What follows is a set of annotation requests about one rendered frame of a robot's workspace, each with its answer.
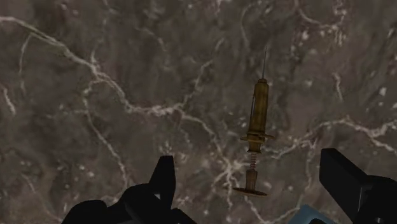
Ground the light blue object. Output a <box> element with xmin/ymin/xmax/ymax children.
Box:
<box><xmin>288</xmin><ymin>204</ymin><xmax>337</xmax><ymax>224</ymax></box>

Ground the brass yellow syringe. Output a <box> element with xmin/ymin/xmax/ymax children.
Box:
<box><xmin>232</xmin><ymin>46</ymin><xmax>275</xmax><ymax>197</ymax></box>

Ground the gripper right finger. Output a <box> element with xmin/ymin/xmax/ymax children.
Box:
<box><xmin>319</xmin><ymin>148</ymin><xmax>397</xmax><ymax>224</ymax></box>

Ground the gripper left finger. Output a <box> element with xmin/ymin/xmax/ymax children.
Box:
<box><xmin>61</xmin><ymin>155</ymin><xmax>197</xmax><ymax>224</ymax></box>

